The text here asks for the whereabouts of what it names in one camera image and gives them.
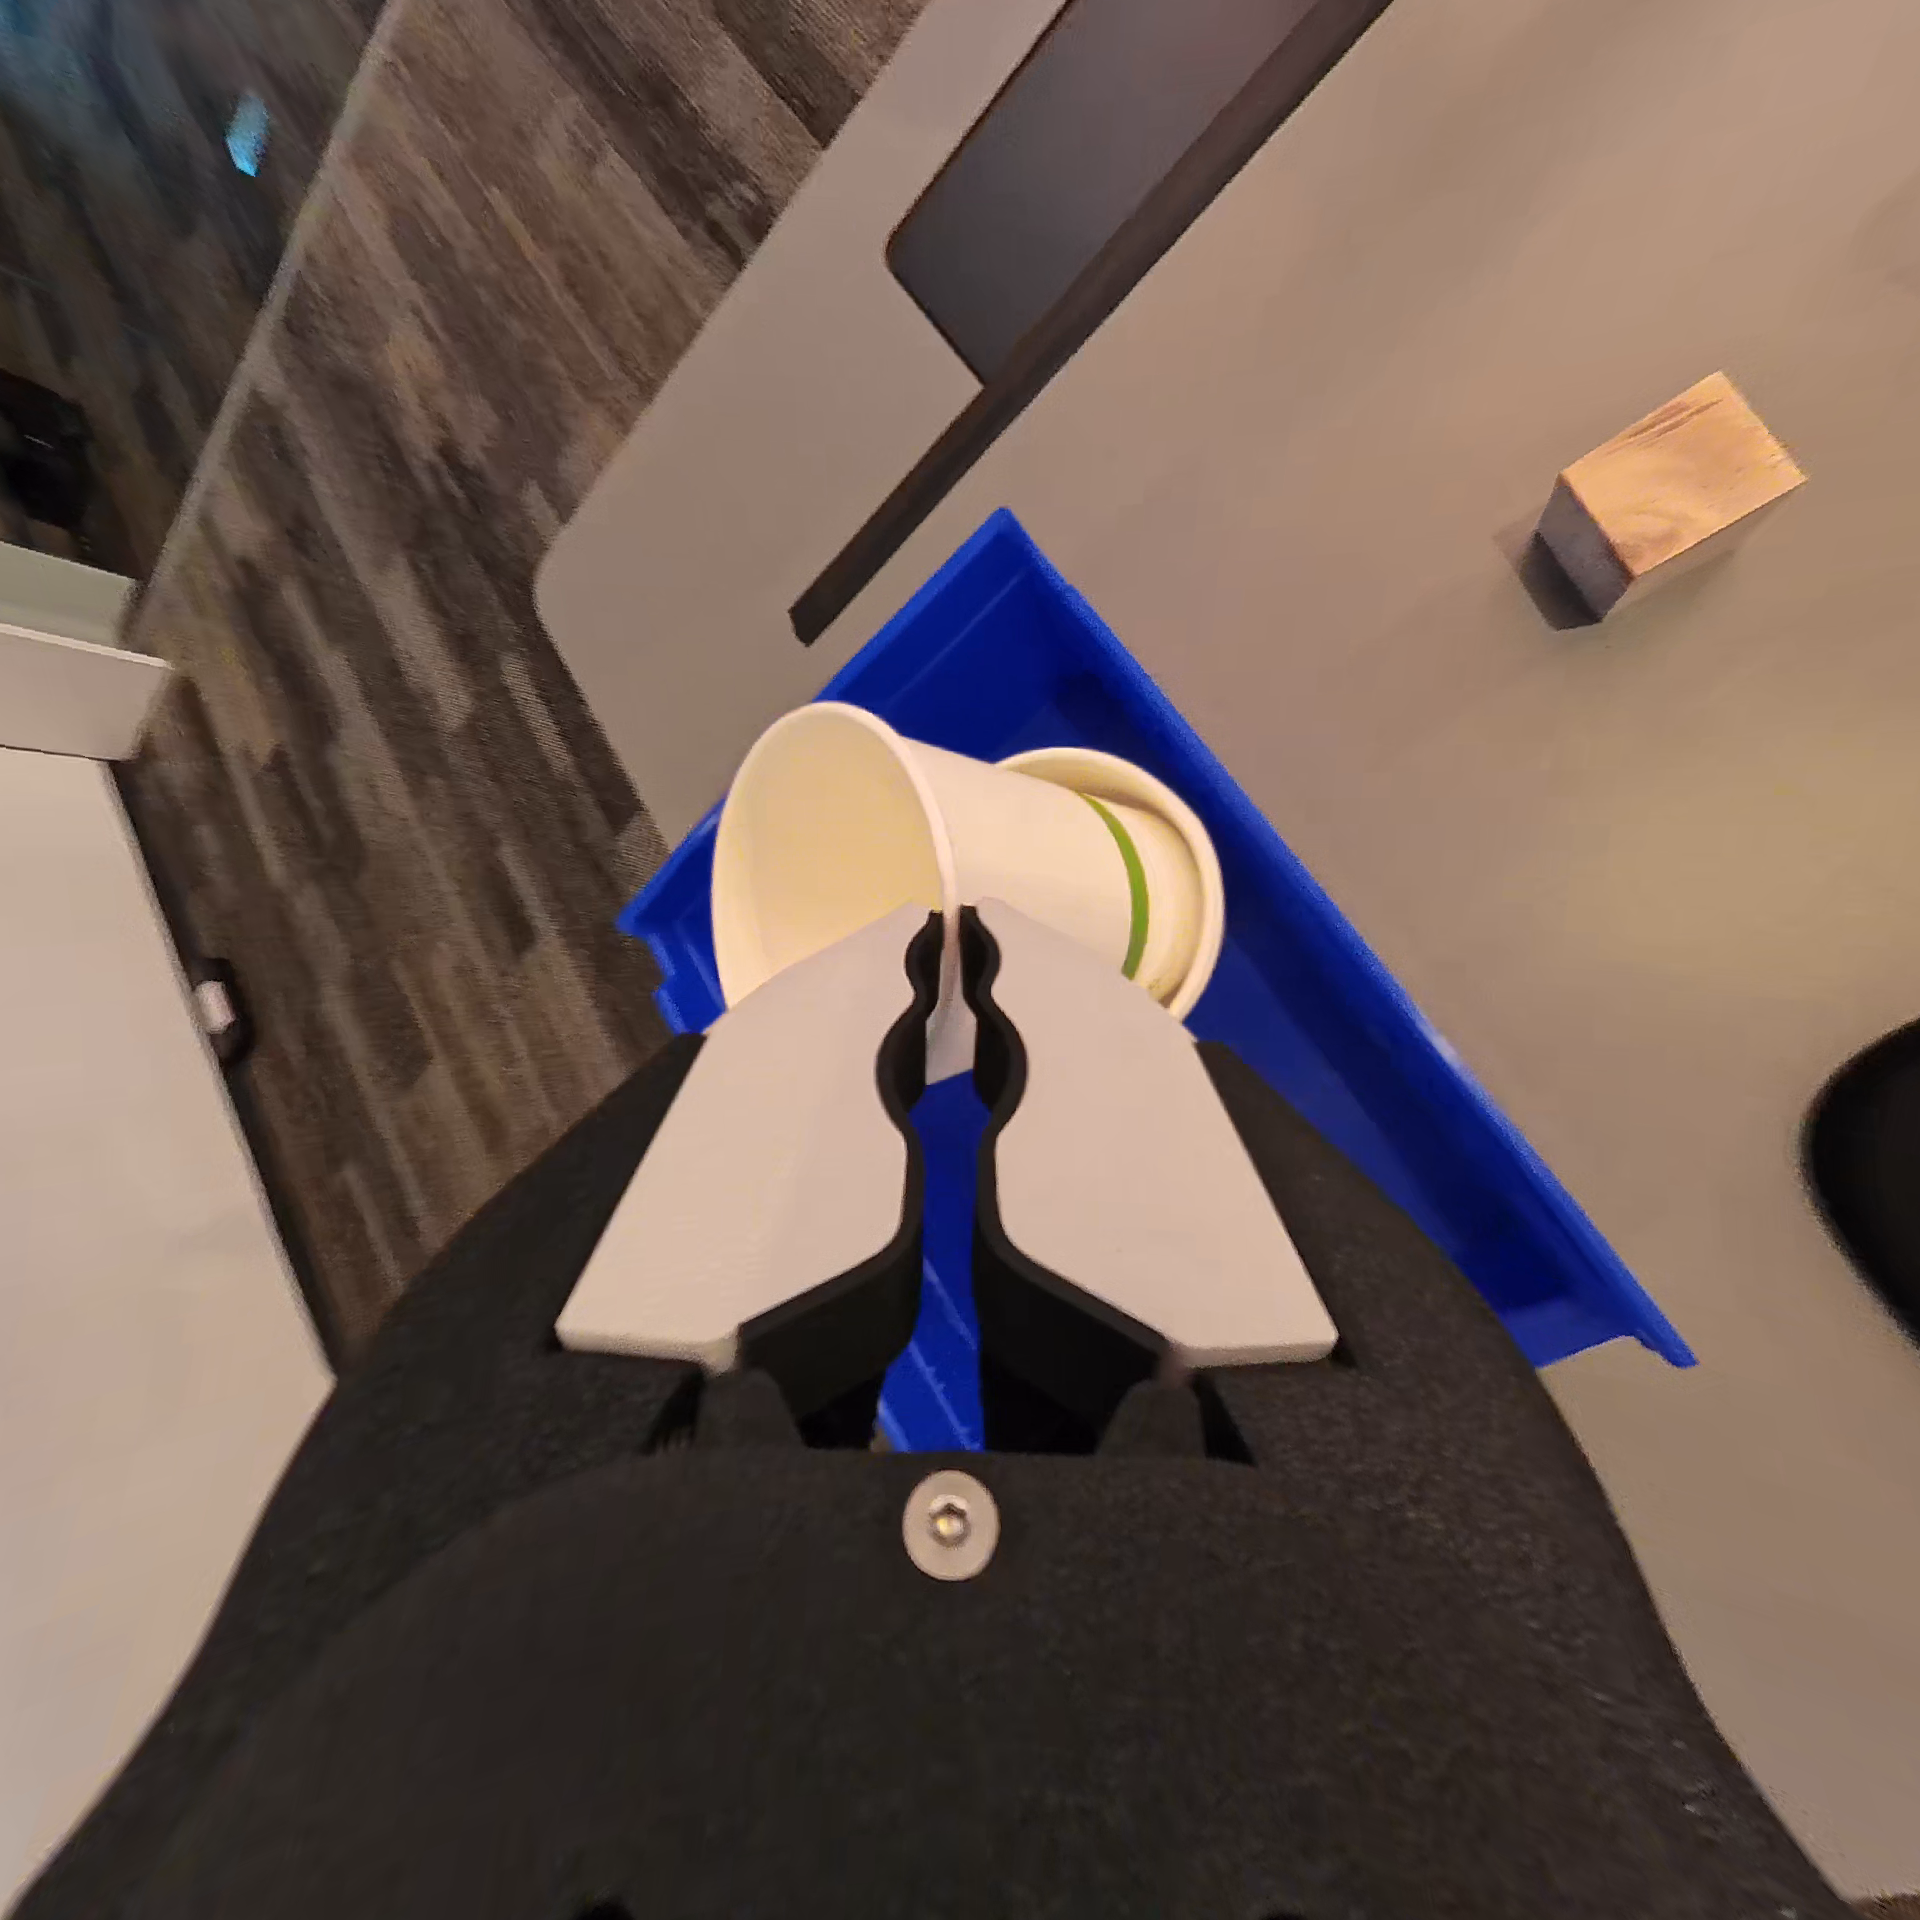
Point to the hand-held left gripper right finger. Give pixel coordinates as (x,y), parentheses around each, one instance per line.
(1140,1185)

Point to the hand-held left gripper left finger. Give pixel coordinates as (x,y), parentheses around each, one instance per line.
(749,1171)

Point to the blue plastic bin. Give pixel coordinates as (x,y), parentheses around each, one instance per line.
(1348,1078)

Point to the white paper cup green band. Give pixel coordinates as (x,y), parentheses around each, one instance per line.
(838,840)
(1185,901)

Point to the black mesh pad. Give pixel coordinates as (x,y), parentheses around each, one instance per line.
(1875,1185)

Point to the wooden cube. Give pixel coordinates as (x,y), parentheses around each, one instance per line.
(1681,480)

